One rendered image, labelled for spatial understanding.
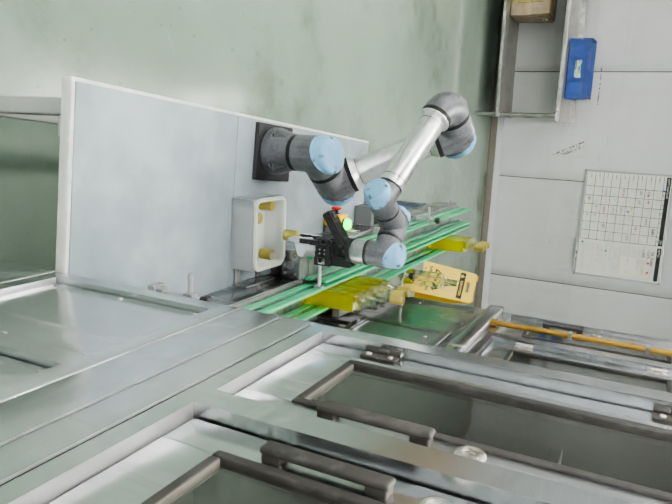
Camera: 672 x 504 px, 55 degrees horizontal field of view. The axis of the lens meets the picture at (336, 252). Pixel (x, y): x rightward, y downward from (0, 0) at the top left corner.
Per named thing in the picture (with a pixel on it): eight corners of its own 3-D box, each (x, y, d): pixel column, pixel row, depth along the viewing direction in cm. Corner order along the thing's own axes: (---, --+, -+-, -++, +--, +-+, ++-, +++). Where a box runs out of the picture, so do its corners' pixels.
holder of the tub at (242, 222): (230, 285, 201) (251, 289, 197) (231, 197, 196) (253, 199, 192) (261, 275, 216) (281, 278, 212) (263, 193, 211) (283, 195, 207)
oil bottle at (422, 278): (399, 283, 299) (454, 291, 287) (399, 272, 296) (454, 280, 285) (404, 277, 303) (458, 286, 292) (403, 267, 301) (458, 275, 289)
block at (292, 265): (279, 277, 214) (298, 280, 211) (280, 249, 212) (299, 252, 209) (285, 275, 217) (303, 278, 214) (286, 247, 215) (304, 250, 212)
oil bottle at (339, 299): (302, 303, 217) (360, 314, 207) (303, 287, 216) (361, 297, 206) (310, 299, 222) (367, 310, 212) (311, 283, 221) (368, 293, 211)
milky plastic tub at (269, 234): (231, 269, 199) (255, 273, 196) (232, 197, 195) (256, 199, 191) (262, 260, 215) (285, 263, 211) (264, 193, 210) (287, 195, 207)
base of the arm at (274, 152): (262, 124, 202) (288, 125, 197) (290, 130, 215) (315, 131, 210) (258, 173, 204) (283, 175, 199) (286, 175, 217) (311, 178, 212)
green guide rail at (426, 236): (305, 280, 215) (326, 283, 212) (305, 277, 215) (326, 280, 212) (457, 221, 369) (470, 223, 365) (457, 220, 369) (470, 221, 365)
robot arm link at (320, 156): (299, 125, 203) (336, 127, 196) (316, 154, 213) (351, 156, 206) (283, 154, 198) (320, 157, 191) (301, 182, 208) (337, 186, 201)
